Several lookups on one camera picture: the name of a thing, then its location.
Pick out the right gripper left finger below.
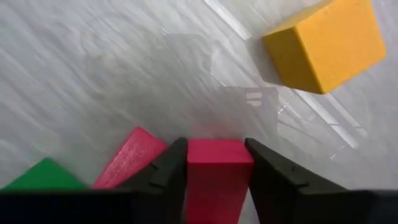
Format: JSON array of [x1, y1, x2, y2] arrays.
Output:
[[116, 138, 188, 224]]

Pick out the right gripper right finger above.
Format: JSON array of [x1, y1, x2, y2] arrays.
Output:
[[244, 139, 352, 224]]

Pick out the red bar block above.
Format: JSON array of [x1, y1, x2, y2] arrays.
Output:
[[92, 126, 169, 190]]

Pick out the green block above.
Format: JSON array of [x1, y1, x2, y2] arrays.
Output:
[[0, 157, 88, 191]]

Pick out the yellow cube block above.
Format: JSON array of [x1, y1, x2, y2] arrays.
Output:
[[262, 0, 387, 95]]

